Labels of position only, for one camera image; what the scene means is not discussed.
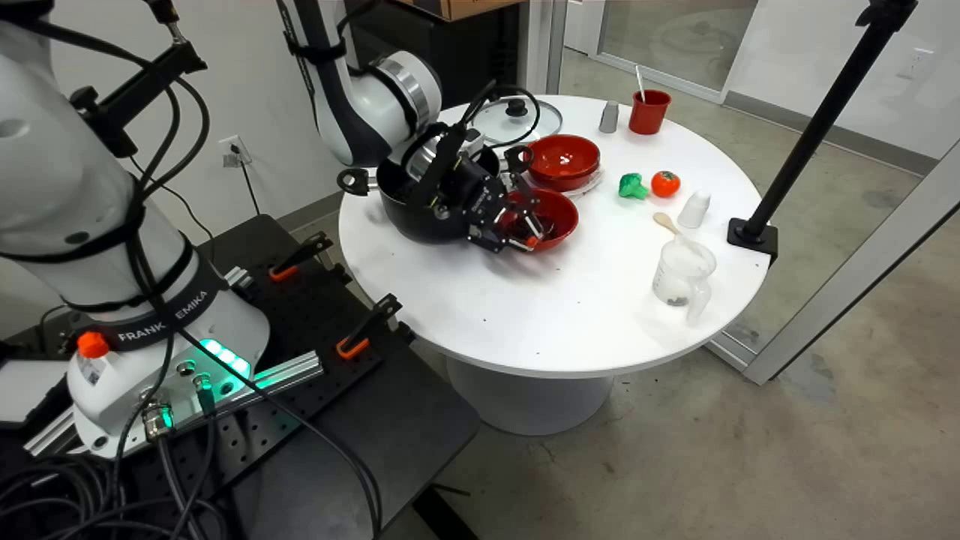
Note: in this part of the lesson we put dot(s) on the black orange clamp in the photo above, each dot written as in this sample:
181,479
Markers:
308,252
357,341

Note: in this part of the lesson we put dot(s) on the grey salt shaker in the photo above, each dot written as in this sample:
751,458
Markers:
607,119

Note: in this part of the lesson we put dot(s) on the black orange clamp upper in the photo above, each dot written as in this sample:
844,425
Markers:
308,252

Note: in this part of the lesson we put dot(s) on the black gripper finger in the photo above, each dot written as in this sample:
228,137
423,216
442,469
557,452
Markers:
518,174
519,231

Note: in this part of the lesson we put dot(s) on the green toy piece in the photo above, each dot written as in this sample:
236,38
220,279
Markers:
630,186

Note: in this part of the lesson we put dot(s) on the small white plastic cup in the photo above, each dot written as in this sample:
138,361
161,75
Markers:
693,212

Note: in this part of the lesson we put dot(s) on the black orange clamp lower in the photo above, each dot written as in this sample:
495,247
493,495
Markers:
357,341

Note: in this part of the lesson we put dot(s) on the red bowl with beans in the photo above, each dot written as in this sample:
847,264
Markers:
537,220

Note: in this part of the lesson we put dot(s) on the empty red bowl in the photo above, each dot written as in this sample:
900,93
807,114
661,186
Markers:
561,162

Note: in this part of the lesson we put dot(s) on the orange toy tomato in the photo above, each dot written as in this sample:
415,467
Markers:
665,183

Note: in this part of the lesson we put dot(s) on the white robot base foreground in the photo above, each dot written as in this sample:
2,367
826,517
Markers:
166,337

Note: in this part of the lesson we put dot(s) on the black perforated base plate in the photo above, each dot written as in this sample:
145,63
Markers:
352,448

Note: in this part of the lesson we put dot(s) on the white round table pedestal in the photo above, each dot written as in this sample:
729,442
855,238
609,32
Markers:
529,405

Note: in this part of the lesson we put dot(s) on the red cup with straw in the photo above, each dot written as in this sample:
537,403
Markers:
650,107

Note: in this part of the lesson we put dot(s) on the black camera stand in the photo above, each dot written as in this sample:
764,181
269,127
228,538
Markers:
881,23

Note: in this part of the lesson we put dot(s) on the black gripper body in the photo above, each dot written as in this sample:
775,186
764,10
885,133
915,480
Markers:
448,183

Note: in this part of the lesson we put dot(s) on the small wooden spoon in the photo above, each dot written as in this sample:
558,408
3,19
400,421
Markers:
665,220

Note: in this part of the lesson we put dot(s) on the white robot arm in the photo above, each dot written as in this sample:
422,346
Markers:
366,111

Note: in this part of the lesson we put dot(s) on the black cooking pot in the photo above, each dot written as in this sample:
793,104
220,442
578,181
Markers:
385,181

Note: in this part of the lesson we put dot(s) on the wall power outlet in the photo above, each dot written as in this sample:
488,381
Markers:
236,152

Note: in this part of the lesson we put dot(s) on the clear plastic measuring cup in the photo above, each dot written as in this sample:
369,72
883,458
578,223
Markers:
684,276

